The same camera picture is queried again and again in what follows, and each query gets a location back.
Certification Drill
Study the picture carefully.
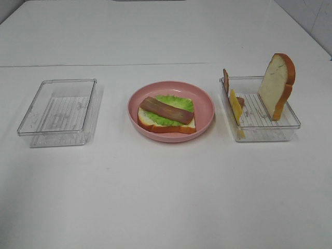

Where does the right clear plastic container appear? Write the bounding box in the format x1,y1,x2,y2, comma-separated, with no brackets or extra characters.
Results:
219,76,301,142

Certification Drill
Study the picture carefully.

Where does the pink round plate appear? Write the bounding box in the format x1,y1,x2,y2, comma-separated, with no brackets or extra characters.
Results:
127,81,215,143

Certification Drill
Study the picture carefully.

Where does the clear plastic container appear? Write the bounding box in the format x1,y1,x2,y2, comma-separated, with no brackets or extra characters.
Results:
17,79,102,148
219,76,301,142

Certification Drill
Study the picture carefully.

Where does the left clear plastic container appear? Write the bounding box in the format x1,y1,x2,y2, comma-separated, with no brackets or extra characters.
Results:
17,79,102,148

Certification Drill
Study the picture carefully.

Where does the bacon strip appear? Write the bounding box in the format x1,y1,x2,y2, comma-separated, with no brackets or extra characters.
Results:
140,96,194,125
223,68,244,108

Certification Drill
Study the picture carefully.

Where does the green lettuce leaf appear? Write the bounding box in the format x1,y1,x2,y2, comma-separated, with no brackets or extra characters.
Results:
139,95,194,126

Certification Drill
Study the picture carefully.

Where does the bread slice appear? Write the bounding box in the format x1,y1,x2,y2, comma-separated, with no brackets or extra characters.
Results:
258,53,296,120
137,107,196,134

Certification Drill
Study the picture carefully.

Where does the yellow cheese slice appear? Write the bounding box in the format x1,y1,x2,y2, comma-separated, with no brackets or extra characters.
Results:
229,89,245,139

